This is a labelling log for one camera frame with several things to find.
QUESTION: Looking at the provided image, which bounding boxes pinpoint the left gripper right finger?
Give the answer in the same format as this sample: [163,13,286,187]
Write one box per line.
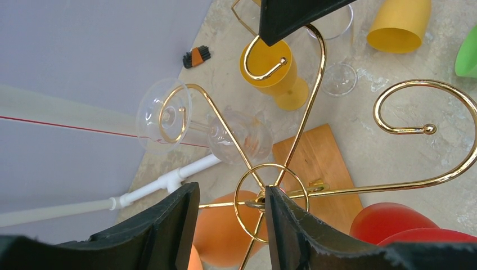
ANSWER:
[265,186,476,269]

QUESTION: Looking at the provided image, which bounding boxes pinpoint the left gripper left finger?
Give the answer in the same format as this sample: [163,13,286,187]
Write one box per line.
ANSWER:
[1,182,200,269]

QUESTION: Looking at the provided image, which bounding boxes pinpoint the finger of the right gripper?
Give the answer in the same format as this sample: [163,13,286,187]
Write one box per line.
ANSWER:
[258,0,355,46]

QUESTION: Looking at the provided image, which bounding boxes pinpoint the orange wine glass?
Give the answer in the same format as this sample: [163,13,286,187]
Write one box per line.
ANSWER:
[193,191,260,267]

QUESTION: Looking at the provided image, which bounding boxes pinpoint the red wine glass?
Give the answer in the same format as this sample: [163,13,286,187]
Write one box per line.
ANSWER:
[349,202,476,246]

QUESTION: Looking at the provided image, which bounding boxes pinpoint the clear flute glass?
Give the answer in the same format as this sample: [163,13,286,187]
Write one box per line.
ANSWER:
[292,5,357,97]

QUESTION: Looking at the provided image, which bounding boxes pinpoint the clear round wine glass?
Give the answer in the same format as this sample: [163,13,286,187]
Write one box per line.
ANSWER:
[136,78,273,164]

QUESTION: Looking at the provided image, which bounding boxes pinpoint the yellow wine glass back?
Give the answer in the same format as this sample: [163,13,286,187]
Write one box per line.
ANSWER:
[239,40,309,111]

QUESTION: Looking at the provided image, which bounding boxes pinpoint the yellow wine glass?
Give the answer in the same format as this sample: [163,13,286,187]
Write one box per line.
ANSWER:
[239,40,309,111]
[367,0,431,53]

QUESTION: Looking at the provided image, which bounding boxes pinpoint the yellow wine glass front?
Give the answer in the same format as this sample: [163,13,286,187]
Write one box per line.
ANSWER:
[367,0,431,53]

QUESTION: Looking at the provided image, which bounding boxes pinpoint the gold wine glass rack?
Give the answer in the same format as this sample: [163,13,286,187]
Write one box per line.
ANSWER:
[158,22,477,270]

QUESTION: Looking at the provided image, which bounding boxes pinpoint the green wine glass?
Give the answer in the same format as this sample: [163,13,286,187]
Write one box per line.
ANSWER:
[454,25,476,79]

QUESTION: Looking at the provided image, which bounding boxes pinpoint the black orange small clip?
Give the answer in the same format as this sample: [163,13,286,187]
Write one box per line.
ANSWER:
[182,45,211,69]

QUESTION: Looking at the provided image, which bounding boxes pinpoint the gold wire bottle rack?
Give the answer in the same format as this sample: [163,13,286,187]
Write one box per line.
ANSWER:
[231,0,261,36]

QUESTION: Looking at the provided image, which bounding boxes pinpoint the white PVC pipe frame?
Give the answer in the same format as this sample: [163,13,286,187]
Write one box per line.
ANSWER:
[1,154,221,228]

